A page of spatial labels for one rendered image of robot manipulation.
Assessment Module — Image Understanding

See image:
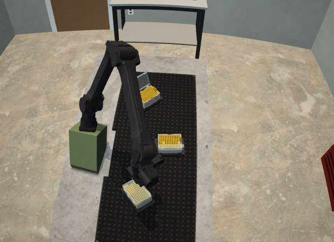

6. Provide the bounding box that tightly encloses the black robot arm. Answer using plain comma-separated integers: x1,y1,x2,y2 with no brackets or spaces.
79,40,164,188

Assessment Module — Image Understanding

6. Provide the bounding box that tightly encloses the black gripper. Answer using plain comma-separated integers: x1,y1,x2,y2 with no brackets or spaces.
127,166,144,187

